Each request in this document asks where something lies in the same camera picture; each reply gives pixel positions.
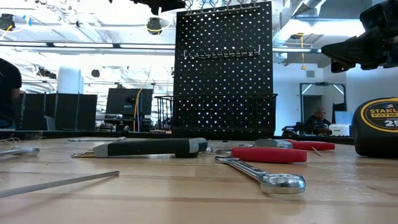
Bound silver wrench holder rail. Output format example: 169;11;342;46
183;45;261;60

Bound black wire basket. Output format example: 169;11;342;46
154;93;279;135

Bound black monitor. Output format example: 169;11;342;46
105;88;154;116

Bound black ceiling lamp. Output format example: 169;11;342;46
0;14;16;32
146;17;164;35

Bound white machine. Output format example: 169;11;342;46
328;123;353;137

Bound person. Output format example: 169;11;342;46
281;107;333;137

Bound black metal pegboard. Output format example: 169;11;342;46
172;1;274;139

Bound black grey handled tool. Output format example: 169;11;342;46
70;138;208;159

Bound blue screen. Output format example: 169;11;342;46
334;111;354;125

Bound white column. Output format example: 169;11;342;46
57;65;85;94

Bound dark office partition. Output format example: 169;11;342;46
15;92;98;131

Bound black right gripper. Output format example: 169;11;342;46
322;0;398;74

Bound silver combination wrench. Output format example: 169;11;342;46
67;136;127;142
0;146;40;157
205;142;256;156
214;155;307;194

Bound yellow ceiling cord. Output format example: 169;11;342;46
295;32;307;71

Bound yellow black tape measure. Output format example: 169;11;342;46
351;97;398;157

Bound red-handled pliers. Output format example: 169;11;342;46
231;147;308;164

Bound dark door frame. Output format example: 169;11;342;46
299;82;347;131

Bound yellow hanging cable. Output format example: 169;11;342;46
132;65;153;132

